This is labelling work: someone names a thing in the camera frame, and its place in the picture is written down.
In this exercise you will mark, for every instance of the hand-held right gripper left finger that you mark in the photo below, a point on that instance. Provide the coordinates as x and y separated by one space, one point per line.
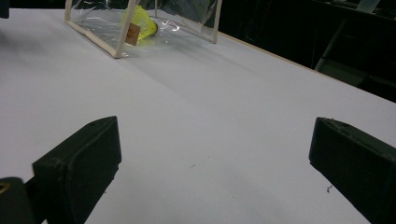
77 174

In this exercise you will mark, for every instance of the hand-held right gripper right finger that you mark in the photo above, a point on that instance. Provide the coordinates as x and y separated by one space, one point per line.
358 165

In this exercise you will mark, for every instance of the dark metal stand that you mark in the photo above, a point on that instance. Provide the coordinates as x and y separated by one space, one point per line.
351 59

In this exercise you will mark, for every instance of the clear plastic bag beige trim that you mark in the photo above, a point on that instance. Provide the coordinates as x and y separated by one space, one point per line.
140 28

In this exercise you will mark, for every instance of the yellow shuttlecock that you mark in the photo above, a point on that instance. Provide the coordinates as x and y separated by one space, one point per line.
143 23

